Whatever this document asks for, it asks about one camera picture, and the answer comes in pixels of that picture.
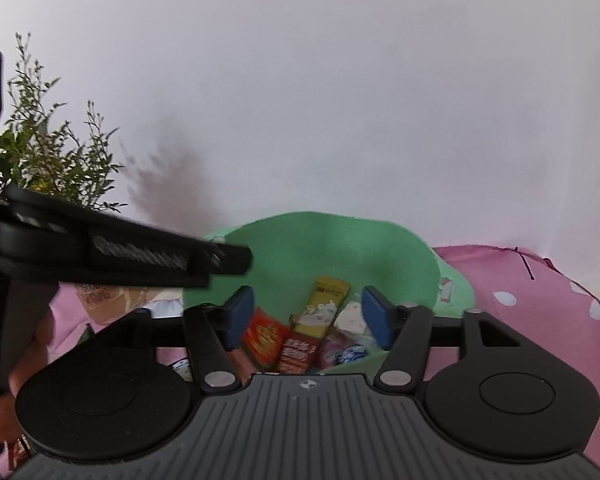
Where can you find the black loose thread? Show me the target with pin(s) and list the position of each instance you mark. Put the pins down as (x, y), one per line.
(525, 262)

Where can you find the yellow snack packet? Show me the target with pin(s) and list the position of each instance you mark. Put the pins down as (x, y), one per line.
(325, 305)

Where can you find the pink tablecloth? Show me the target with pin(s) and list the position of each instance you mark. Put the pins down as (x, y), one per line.
(540, 310)

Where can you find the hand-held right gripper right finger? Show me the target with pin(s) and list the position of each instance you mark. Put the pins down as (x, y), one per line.
(377, 317)

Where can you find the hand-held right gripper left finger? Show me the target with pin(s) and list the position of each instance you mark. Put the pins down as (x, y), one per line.
(240, 317)

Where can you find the small pink candy packet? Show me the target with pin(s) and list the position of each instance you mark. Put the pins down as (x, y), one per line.
(446, 291)

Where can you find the potted plant in white pot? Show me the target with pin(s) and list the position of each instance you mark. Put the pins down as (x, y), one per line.
(45, 160)

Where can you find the person's left hand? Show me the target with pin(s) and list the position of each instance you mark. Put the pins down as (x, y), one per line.
(30, 360)

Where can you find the small red snack packet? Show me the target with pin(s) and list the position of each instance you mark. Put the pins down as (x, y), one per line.
(296, 352)

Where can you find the blue white pouch packet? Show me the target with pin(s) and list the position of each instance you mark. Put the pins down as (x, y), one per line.
(352, 355)

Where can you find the green plastic bowl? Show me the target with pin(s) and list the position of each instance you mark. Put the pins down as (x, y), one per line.
(305, 250)

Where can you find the red gold-print candy packet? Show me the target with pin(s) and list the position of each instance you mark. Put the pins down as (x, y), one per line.
(267, 337)

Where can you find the clear nougat packet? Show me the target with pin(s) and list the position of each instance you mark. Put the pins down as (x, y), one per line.
(352, 317)

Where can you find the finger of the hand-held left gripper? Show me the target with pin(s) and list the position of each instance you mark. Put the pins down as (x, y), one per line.
(55, 250)

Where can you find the pink candy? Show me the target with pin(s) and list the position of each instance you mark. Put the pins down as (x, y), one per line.
(332, 350)

